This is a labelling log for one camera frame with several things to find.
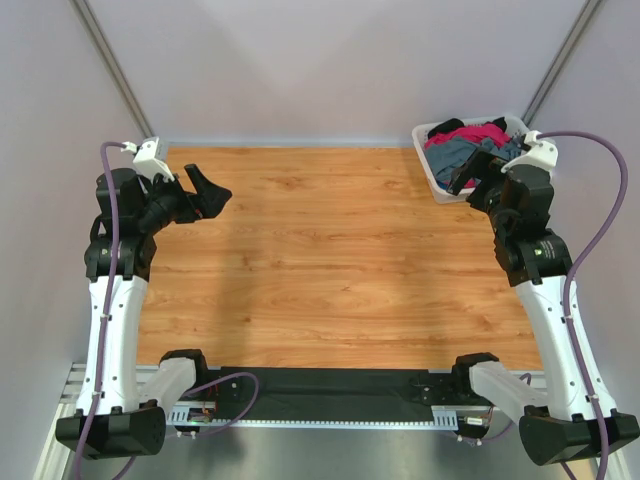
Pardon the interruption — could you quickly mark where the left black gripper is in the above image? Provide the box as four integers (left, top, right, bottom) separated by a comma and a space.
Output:
136, 162, 232, 233

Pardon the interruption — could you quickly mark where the grey blue t shirt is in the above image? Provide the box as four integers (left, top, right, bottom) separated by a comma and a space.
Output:
425, 137, 522, 189

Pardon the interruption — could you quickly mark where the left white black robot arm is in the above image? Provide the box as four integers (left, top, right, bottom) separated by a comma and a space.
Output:
55, 164, 232, 460

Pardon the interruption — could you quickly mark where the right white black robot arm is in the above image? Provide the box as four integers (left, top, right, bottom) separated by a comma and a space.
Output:
447, 131, 639, 475

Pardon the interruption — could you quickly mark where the magenta t shirt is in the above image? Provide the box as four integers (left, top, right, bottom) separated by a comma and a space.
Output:
424, 123, 510, 148

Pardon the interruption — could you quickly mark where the black garment in basket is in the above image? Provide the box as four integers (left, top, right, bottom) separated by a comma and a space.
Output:
427, 117, 507, 139

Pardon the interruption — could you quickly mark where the white plastic laundry basket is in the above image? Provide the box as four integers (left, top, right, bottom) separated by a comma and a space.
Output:
412, 115, 529, 204

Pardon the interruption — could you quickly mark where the rear aluminium table rail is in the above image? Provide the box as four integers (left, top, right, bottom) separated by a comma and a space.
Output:
168, 138, 414, 148

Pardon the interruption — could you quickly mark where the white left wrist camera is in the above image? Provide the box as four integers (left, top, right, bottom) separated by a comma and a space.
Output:
120, 137, 175, 182

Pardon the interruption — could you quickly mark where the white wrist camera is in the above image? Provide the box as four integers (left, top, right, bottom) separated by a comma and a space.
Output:
501, 130, 558, 173
120, 137, 175, 182

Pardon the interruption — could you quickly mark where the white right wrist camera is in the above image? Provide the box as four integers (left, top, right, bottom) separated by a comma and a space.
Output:
501, 130, 558, 173

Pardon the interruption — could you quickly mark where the right aluminium frame post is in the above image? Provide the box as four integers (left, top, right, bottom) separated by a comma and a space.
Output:
522, 0, 606, 126

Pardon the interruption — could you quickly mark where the aluminium frame post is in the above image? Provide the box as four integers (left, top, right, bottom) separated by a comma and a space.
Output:
522, 0, 606, 126
69, 0, 155, 138

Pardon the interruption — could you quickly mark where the left aluminium frame post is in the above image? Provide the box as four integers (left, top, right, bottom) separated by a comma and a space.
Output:
69, 0, 155, 138

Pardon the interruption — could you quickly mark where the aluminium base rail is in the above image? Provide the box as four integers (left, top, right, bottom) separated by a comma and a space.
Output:
58, 362, 551, 406

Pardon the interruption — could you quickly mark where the grey slotted cable duct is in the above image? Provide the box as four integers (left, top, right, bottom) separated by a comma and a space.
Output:
164, 404, 460, 430

